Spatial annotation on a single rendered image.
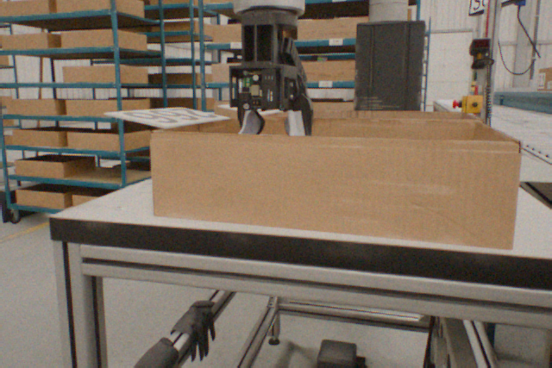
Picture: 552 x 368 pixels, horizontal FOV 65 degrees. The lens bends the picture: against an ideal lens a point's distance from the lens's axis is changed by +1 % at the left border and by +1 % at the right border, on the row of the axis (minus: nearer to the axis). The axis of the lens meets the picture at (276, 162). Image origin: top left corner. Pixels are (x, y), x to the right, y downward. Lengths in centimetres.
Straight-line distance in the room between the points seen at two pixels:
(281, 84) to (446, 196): 22
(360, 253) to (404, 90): 83
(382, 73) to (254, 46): 73
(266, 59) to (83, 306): 37
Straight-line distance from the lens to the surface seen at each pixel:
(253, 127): 60
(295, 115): 58
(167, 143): 50
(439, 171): 43
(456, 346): 90
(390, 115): 102
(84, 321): 60
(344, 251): 44
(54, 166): 314
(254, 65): 53
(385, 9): 128
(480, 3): 233
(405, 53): 123
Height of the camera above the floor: 90
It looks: 9 degrees down
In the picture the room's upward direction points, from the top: straight up
